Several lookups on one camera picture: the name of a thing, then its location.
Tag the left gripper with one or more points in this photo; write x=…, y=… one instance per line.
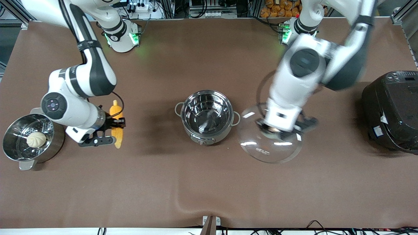
x=284, y=135

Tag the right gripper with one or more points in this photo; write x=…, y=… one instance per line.
x=111, y=123

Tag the yellow corn cob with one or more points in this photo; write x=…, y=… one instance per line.
x=118, y=137

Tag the glass pot lid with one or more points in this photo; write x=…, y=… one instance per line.
x=271, y=150

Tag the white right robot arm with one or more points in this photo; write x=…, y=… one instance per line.
x=94, y=71

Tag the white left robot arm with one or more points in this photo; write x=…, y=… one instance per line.
x=303, y=62

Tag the grey electric cooking pot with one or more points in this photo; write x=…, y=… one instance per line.
x=207, y=114

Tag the white steamed bun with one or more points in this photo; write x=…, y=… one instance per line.
x=36, y=139

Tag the stainless steel steamer basket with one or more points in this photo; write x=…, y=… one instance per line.
x=16, y=143

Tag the brown table mat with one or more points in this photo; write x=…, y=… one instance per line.
x=209, y=182

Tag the black rice cooker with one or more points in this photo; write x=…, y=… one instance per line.
x=392, y=111

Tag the bag of orange snacks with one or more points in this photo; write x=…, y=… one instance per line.
x=281, y=9

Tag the white power strip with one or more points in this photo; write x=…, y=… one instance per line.
x=143, y=8

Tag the small white socket strip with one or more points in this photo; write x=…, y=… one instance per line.
x=214, y=14

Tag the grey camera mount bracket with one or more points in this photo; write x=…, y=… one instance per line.
x=211, y=223

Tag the aluminium frame profile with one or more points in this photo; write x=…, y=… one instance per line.
x=16, y=11
x=405, y=14

